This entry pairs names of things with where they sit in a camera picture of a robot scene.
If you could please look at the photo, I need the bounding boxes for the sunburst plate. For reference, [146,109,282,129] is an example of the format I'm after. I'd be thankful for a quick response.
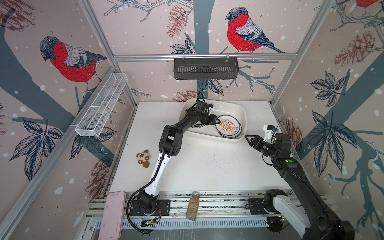
[216,115,242,135]

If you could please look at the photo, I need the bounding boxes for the white flower plate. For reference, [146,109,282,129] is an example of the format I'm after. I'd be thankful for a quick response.
[219,133,241,139]

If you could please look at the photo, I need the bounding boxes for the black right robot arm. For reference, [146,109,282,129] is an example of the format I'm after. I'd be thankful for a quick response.
[245,133,355,240]

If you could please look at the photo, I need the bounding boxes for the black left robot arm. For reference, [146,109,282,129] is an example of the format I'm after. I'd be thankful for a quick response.
[126,100,220,214]

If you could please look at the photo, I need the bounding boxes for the white plastic bin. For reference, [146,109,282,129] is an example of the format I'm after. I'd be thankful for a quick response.
[184,100,247,144]

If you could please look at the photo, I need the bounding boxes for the spice jar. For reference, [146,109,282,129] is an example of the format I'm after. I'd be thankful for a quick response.
[186,192,200,221]

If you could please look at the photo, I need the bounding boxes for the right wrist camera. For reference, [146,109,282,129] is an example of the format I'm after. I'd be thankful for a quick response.
[263,125,276,143]

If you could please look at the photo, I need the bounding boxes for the black wall basket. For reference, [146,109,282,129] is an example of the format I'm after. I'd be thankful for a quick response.
[174,58,239,80]

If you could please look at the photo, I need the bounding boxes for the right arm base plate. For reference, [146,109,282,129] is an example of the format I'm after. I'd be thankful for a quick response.
[246,198,270,215]

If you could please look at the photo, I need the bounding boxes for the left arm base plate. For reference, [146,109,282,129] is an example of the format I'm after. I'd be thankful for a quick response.
[129,200,171,217]

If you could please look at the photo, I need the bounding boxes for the white wire mesh shelf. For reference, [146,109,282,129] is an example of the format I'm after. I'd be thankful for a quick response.
[75,73,128,137]

